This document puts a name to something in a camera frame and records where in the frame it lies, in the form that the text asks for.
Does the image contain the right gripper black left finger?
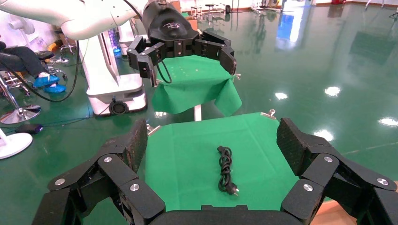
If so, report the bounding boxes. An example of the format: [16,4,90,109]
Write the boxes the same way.
[31,118,166,225]

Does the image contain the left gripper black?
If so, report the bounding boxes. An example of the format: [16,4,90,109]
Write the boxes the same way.
[126,0,237,88]

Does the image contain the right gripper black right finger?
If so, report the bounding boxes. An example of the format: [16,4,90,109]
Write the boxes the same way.
[276,117,398,225]

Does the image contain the black power cable with plug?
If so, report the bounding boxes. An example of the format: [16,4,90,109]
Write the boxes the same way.
[217,146,240,197]

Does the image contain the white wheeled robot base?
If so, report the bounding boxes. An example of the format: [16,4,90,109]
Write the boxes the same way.
[77,29,148,116]

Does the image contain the open brown cardboard box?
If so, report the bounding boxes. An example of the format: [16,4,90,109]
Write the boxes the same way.
[311,198,347,225]

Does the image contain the small green tablecloth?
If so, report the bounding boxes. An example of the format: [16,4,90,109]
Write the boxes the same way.
[151,55,243,117]

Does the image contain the distant black stools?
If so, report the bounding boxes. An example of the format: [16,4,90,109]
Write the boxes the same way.
[190,3,224,23]

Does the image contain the large green tablecloth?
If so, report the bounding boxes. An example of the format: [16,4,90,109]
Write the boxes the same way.
[144,112,301,212]

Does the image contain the black power adapter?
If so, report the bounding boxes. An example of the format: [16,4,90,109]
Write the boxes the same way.
[15,123,44,135]

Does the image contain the white fan stand base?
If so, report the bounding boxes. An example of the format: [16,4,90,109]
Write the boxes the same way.
[0,127,33,160]

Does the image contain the chrome legged stool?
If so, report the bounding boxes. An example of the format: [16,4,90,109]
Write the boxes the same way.
[59,34,77,57]

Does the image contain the chrome stool base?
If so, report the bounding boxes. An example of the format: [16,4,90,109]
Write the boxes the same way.
[0,73,42,125]

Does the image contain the black round stool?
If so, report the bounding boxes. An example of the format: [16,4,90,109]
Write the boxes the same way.
[36,50,68,80]

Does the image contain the seated person dark clothes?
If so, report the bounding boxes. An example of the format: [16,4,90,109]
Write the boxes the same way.
[0,42,68,94]

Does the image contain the left wrist camera black cable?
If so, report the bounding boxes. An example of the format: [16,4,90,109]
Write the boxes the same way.
[156,59,172,84]

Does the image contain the left arm thick black cable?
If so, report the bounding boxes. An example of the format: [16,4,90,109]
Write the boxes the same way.
[0,38,81,103]

